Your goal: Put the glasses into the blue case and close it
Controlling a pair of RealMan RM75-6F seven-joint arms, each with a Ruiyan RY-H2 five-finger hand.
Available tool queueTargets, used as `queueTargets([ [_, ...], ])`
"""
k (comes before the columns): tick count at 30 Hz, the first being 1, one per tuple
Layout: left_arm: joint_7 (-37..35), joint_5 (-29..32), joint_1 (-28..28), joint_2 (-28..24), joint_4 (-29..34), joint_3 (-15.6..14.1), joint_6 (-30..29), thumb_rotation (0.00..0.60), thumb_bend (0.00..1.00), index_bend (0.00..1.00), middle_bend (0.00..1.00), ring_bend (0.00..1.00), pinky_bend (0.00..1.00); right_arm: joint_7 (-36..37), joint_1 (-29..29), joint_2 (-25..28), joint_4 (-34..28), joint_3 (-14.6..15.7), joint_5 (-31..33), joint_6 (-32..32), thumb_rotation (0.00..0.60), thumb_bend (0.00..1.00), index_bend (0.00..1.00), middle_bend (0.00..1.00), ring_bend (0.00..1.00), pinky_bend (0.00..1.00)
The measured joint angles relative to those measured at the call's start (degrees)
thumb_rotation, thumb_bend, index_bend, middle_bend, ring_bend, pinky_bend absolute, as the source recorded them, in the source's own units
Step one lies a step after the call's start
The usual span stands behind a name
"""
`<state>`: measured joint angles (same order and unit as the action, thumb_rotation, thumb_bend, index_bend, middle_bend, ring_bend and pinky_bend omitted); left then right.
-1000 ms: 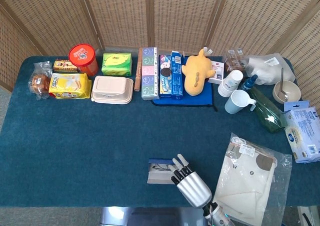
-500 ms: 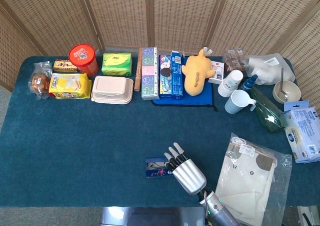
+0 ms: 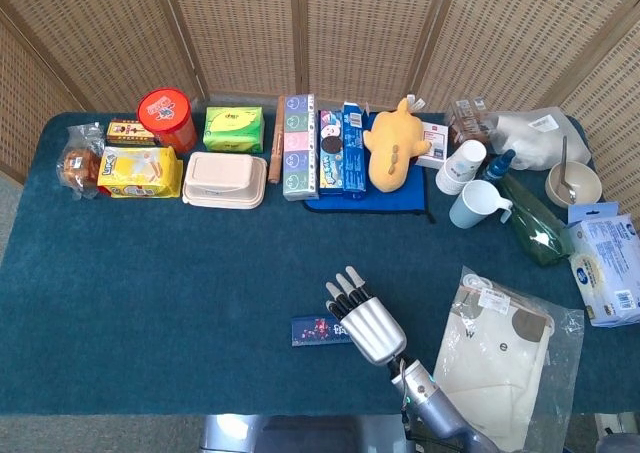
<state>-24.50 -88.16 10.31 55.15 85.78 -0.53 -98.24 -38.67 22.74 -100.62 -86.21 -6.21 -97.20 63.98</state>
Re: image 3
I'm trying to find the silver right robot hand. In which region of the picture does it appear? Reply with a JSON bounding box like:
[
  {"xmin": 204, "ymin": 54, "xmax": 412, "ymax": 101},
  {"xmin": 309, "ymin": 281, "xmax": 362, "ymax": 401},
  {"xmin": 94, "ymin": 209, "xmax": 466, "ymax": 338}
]
[{"xmin": 324, "ymin": 266, "xmax": 408, "ymax": 365}]

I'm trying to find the blue glasses box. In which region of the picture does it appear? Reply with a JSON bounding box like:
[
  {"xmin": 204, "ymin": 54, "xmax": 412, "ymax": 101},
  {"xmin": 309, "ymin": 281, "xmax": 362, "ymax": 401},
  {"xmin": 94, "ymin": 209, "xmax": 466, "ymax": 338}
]
[{"xmin": 290, "ymin": 313, "xmax": 354, "ymax": 348}]

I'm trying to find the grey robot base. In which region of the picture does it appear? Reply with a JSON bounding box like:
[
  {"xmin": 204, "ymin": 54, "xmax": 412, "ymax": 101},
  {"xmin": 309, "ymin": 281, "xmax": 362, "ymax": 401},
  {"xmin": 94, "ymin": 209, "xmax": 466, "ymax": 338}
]
[{"xmin": 198, "ymin": 414, "xmax": 419, "ymax": 453}]

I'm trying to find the blue cloth mat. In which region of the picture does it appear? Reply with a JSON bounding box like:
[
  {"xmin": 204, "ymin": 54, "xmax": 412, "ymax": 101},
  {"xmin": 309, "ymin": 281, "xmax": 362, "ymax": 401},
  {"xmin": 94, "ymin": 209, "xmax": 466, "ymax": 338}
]
[{"xmin": 303, "ymin": 112, "xmax": 437, "ymax": 225}]

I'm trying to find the cream tote in clear bag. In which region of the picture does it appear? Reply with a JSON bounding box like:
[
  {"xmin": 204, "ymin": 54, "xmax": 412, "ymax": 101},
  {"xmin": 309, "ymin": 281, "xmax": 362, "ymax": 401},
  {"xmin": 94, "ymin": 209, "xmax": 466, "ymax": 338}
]
[{"xmin": 432, "ymin": 265, "xmax": 586, "ymax": 453}]

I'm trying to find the light blue mug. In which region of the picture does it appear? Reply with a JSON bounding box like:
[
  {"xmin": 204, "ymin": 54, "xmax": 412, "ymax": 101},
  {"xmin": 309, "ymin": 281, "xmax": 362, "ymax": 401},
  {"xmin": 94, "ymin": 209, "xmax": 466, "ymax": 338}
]
[{"xmin": 448, "ymin": 179, "xmax": 514, "ymax": 230}]

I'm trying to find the blue yellow cookie box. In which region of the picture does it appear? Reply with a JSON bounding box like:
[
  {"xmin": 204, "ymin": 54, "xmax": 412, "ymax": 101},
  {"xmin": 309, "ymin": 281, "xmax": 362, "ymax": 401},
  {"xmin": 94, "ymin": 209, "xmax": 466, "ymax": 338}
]
[{"xmin": 318, "ymin": 109, "xmax": 346, "ymax": 197}]

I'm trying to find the teal felt table cover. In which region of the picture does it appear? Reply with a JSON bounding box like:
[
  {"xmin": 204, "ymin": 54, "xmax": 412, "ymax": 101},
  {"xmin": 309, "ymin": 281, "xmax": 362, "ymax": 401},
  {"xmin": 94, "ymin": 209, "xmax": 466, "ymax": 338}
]
[{"xmin": 0, "ymin": 111, "xmax": 640, "ymax": 417}]

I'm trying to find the stack of paper cups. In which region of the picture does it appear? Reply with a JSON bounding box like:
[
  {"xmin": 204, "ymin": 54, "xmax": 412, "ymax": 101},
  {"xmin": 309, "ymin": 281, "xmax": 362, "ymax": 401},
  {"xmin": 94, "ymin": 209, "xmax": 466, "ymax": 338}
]
[{"xmin": 435, "ymin": 139, "xmax": 488, "ymax": 196}]

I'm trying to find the yellow plush toy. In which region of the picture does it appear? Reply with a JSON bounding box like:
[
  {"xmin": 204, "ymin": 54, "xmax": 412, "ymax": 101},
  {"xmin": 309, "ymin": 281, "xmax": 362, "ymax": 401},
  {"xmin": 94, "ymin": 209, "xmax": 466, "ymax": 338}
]
[{"xmin": 362, "ymin": 97, "xmax": 434, "ymax": 194}]

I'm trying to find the green bottle with blue cap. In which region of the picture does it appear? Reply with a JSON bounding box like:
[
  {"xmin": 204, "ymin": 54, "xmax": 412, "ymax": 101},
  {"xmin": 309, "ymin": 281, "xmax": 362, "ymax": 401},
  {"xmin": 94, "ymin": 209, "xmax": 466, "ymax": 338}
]
[{"xmin": 481, "ymin": 148, "xmax": 576, "ymax": 268}]

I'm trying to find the small white box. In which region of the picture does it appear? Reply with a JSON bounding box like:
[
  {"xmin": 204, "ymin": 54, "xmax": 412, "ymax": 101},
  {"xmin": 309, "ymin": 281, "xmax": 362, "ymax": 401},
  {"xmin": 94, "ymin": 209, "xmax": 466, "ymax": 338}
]
[{"xmin": 414, "ymin": 120, "xmax": 450, "ymax": 170}]

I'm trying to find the pastel tissue multipack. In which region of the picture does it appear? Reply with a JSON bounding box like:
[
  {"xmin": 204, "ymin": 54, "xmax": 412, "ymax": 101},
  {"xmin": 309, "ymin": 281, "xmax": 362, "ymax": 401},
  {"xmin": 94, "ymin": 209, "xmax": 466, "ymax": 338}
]
[{"xmin": 282, "ymin": 92, "xmax": 320, "ymax": 202}]

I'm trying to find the wooden rolling pin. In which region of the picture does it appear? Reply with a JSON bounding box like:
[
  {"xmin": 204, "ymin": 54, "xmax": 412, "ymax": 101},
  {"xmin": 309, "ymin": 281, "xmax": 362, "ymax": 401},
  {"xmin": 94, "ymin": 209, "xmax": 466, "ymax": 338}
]
[{"xmin": 267, "ymin": 95, "xmax": 286, "ymax": 186}]

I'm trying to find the beige plastic lunch box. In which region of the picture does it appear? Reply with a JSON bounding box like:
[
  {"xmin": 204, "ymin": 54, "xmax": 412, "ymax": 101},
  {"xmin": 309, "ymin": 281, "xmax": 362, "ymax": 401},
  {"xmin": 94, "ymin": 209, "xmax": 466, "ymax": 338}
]
[{"xmin": 181, "ymin": 151, "xmax": 268, "ymax": 211}]

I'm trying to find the clear plastic container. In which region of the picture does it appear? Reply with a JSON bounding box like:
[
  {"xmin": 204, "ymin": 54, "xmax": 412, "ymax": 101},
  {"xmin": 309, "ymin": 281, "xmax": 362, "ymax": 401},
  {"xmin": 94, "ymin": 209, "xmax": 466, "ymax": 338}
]
[{"xmin": 444, "ymin": 96, "xmax": 496, "ymax": 149}]

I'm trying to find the blue white wipes package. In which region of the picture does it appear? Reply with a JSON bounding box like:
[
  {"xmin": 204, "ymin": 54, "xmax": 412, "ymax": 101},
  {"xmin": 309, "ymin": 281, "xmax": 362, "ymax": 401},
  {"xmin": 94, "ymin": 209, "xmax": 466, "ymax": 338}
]
[{"xmin": 567, "ymin": 201, "xmax": 640, "ymax": 328}]

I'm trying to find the green tissue pack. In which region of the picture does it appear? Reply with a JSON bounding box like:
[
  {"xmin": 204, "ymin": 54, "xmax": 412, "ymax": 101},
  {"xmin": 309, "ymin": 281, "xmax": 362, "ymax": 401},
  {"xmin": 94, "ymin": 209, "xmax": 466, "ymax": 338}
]
[{"xmin": 202, "ymin": 105, "xmax": 265, "ymax": 154}]

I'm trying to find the white plastic bag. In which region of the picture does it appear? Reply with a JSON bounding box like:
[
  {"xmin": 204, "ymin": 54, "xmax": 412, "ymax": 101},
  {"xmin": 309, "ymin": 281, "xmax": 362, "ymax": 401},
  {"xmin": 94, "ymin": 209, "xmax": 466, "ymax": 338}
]
[{"xmin": 484, "ymin": 105, "xmax": 593, "ymax": 172}]

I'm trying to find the metal spoon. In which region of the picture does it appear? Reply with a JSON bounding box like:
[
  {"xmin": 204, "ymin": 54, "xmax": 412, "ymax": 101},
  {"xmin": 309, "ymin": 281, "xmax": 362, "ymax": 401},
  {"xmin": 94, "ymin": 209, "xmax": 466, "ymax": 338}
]
[{"xmin": 555, "ymin": 135, "xmax": 579, "ymax": 205}]

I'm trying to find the beige bowl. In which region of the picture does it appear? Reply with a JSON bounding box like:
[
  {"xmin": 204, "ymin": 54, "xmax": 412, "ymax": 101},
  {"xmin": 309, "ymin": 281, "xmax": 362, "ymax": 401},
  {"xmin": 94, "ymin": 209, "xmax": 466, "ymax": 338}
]
[{"xmin": 544, "ymin": 161, "xmax": 603, "ymax": 207}]

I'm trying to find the yellow biscuit package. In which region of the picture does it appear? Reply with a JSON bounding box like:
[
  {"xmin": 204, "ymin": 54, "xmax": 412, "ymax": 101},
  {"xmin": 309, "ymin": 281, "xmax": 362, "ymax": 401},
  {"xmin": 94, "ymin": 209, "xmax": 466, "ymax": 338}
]
[{"xmin": 96, "ymin": 145, "xmax": 184, "ymax": 200}]

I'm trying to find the orange tub with red lid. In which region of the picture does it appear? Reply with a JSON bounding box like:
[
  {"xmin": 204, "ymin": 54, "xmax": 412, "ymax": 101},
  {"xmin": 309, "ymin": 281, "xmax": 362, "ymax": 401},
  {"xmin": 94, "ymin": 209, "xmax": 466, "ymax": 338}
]
[{"xmin": 136, "ymin": 87, "xmax": 199, "ymax": 155}]

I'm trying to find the small red yellow box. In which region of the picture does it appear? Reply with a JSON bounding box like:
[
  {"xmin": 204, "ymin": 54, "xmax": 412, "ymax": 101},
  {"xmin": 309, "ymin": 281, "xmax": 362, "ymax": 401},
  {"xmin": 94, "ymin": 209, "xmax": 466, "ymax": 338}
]
[{"xmin": 105, "ymin": 118, "xmax": 161, "ymax": 148}]

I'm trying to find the woven folding screen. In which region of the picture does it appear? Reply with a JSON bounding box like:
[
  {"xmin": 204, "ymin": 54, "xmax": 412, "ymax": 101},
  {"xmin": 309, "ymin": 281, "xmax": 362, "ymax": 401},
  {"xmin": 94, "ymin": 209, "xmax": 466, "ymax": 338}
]
[{"xmin": 0, "ymin": 0, "xmax": 640, "ymax": 219}]

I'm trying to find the bread in clear bag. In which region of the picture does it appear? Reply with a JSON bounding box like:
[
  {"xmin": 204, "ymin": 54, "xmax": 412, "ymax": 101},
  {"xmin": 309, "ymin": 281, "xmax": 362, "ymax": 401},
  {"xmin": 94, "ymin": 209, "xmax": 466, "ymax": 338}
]
[{"xmin": 57, "ymin": 121, "xmax": 106, "ymax": 202}]

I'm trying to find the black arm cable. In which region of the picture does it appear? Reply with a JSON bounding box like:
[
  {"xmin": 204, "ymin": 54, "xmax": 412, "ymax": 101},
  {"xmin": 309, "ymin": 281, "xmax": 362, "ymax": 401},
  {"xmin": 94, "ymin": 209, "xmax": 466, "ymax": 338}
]
[{"xmin": 397, "ymin": 407, "xmax": 419, "ymax": 442}]

